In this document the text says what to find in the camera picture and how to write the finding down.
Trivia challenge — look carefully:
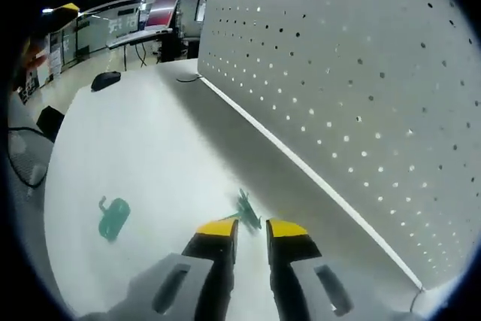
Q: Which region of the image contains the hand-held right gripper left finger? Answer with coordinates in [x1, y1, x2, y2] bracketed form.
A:
[80, 218, 241, 321]

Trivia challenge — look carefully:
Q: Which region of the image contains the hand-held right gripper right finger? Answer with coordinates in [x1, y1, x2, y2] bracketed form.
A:
[265, 218, 413, 321]

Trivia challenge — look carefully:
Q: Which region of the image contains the green hook assembly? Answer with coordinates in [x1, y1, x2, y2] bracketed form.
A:
[221, 187, 262, 234]

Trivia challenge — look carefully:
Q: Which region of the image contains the green clip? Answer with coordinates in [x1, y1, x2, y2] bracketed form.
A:
[98, 195, 132, 241]

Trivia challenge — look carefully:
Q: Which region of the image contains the white perforated mounting plate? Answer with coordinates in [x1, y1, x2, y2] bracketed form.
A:
[176, 0, 481, 310]

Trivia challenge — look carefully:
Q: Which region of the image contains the grey mesh office chair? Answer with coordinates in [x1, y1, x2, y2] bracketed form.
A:
[7, 105, 65, 189]

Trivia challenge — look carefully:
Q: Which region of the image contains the black computer mouse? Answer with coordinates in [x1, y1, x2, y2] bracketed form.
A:
[90, 71, 123, 92]

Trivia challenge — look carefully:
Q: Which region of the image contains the white background desk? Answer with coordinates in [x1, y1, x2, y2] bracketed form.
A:
[106, 27, 174, 50]

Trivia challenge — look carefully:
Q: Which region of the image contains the large display screen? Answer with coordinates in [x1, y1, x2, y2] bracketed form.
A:
[144, 0, 189, 31]

